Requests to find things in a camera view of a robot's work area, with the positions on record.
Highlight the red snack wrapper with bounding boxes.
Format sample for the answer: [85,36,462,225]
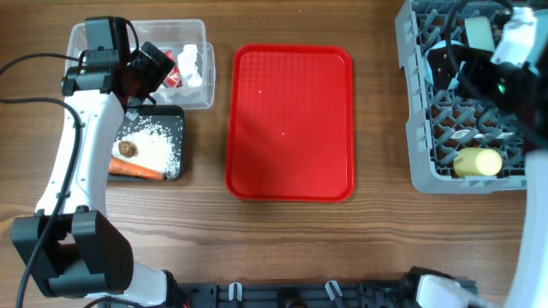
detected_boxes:
[163,50,182,88]

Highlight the white tissue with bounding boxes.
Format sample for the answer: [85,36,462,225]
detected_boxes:
[177,44,202,88]

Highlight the brown mushroom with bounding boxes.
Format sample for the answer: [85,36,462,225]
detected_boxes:
[118,141,138,157]

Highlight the white rice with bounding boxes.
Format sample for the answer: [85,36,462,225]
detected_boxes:
[111,115,184,180]

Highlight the yellow cup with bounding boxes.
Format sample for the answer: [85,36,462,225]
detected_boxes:
[453,147,503,177]

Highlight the orange carrot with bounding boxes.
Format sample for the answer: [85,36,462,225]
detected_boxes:
[108,157,166,181]

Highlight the green bowl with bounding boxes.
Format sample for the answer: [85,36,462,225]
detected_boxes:
[464,16,495,52]

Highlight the light blue bowl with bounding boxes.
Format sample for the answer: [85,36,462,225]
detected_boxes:
[423,40,466,90]

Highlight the white plastic spoon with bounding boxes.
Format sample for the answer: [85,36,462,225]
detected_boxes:
[450,129,515,140]

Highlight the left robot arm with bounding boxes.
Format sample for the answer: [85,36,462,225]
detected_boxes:
[11,42,188,307]

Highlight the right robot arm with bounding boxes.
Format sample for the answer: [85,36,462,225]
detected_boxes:
[398,46,547,308]

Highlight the grey dishwasher rack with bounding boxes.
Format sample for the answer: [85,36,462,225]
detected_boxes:
[395,1,547,194]

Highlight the clear plastic bin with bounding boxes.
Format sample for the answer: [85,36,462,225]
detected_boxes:
[61,18,215,110]

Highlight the red serving tray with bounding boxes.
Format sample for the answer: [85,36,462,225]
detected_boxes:
[225,44,354,202]

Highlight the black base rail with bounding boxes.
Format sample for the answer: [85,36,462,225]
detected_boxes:
[179,280,419,308]

